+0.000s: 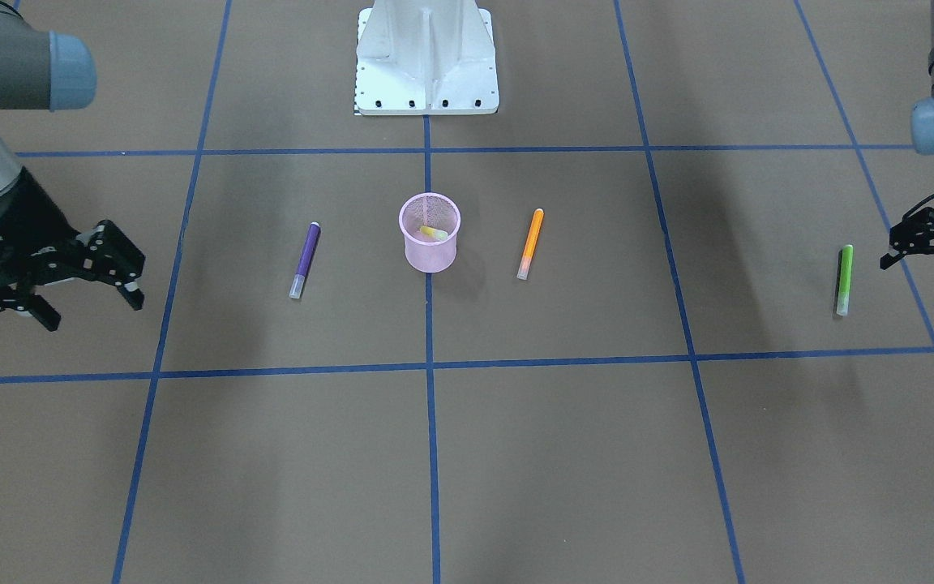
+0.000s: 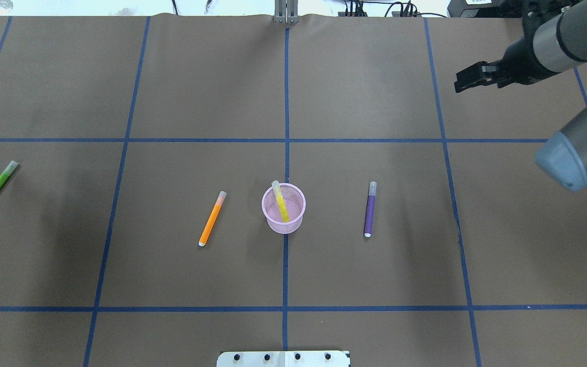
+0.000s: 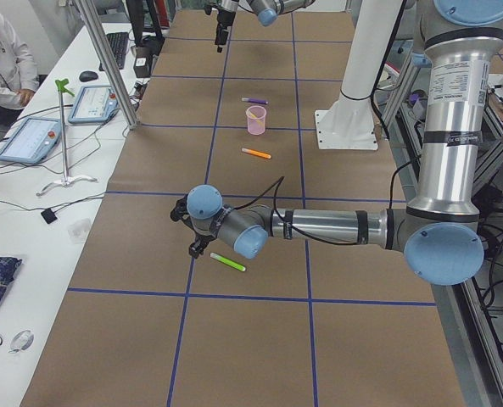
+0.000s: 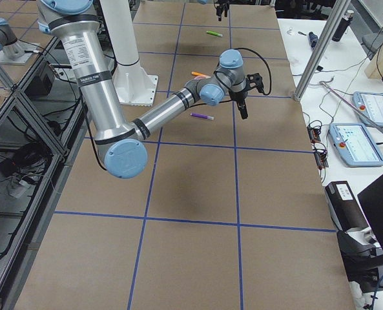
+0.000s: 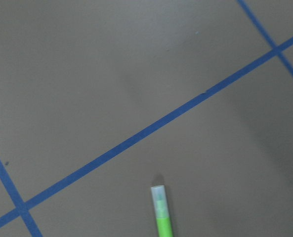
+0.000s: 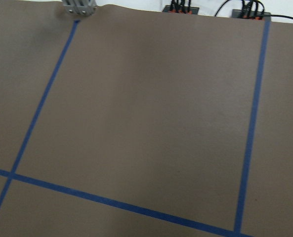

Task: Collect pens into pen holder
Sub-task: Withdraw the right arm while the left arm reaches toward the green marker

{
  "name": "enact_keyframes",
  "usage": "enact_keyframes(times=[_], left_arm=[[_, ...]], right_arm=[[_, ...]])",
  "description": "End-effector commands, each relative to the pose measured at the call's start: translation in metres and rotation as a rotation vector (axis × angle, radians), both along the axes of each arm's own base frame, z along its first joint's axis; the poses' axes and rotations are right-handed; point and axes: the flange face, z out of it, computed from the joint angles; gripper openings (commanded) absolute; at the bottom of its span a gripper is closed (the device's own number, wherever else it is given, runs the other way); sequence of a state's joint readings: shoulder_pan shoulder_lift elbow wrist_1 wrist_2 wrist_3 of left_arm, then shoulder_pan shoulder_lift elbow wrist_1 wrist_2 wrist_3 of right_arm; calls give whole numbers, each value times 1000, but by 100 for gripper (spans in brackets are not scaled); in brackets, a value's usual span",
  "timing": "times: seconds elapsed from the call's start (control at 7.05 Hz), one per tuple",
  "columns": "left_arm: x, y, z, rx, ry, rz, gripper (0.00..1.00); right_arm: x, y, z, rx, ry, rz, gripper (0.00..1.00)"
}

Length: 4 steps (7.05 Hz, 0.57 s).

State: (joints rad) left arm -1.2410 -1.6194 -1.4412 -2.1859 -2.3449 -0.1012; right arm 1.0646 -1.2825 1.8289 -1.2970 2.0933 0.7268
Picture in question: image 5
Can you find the green highlighter pen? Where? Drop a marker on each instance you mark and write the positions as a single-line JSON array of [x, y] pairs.
[[161, 210]]

